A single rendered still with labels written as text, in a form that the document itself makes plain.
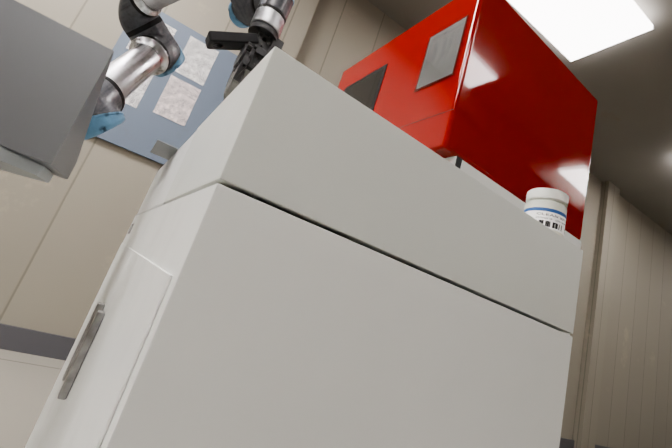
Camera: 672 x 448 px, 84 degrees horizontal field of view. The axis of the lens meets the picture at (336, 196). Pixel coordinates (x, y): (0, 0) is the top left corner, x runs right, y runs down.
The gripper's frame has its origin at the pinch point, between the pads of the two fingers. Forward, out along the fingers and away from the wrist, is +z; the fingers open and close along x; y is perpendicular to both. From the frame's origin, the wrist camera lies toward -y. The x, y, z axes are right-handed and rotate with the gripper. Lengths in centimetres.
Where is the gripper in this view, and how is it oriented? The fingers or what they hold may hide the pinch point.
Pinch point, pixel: (225, 97)
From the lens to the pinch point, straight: 90.9
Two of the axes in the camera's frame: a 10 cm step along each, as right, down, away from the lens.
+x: -5.3, 0.8, 8.4
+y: 8.0, 3.9, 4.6
